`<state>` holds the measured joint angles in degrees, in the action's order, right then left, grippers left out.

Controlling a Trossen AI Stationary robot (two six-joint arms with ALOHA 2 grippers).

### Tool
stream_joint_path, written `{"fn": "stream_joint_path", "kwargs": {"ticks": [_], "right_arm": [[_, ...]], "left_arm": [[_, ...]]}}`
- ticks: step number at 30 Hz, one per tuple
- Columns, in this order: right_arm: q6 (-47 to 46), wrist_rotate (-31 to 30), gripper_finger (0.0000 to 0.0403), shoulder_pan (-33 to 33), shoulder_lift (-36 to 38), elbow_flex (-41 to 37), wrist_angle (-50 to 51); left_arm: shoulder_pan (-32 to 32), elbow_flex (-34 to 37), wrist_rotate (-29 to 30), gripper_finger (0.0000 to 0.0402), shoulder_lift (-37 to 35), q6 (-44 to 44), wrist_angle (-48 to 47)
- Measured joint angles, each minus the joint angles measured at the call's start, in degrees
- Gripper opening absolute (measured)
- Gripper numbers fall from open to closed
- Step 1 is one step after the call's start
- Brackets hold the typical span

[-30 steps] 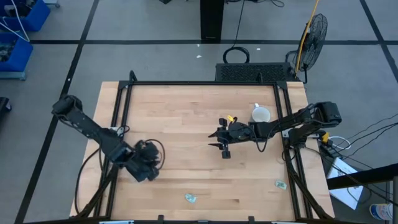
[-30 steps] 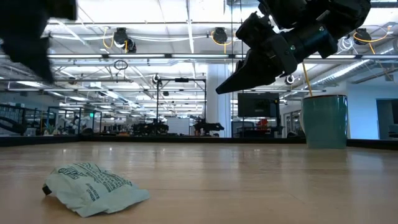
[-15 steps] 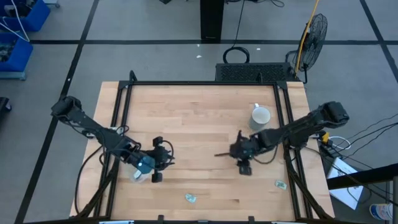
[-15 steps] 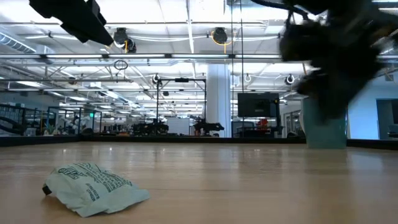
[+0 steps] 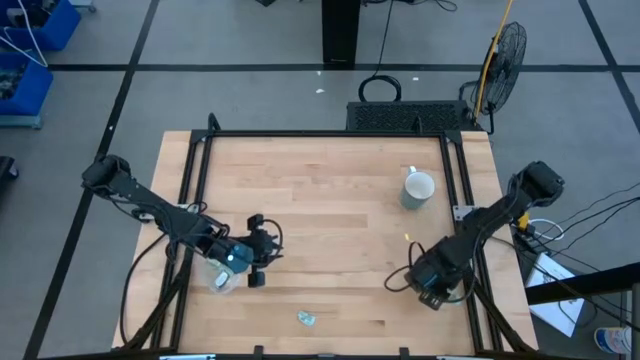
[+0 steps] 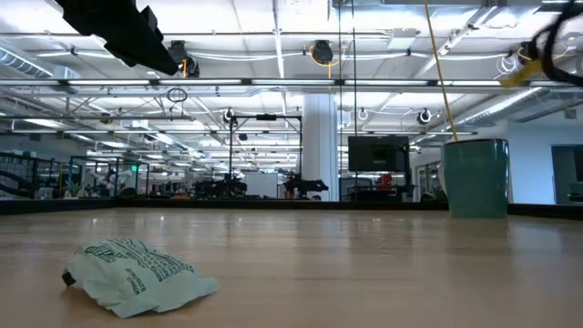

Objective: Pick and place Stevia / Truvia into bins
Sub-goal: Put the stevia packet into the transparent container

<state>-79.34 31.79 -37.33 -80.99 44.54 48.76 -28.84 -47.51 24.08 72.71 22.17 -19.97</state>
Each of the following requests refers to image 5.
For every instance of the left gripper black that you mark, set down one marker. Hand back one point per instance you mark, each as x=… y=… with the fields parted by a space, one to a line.
x=260 y=245

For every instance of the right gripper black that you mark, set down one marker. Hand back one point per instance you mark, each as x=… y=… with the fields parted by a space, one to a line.
x=437 y=298

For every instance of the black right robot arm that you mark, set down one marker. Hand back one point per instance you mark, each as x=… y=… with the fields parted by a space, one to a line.
x=495 y=215

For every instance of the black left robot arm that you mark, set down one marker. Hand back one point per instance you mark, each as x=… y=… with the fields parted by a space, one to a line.
x=150 y=205

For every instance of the grey metal mounting plate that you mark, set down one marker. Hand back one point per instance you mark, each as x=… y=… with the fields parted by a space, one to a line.
x=462 y=212

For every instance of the teal ceramic mug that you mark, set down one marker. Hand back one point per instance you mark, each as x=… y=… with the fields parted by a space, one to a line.
x=417 y=192

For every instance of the white paper sheet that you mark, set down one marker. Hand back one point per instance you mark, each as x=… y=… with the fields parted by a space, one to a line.
x=555 y=300

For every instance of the black metal beam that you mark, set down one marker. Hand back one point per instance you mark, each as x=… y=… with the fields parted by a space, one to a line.
x=582 y=286

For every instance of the black perforated computer case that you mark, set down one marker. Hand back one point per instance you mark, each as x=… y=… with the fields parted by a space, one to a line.
x=390 y=116

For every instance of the black floor fan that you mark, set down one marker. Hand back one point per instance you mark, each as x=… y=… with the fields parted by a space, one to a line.
x=505 y=65

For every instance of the blue storage bin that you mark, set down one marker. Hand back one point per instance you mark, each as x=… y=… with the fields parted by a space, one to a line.
x=55 y=30
x=30 y=90

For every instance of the black aluminium table frame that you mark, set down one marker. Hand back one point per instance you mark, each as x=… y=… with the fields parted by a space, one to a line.
x=325 y=133

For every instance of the black upright post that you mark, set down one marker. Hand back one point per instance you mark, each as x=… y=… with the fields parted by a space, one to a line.
x=340 y=32

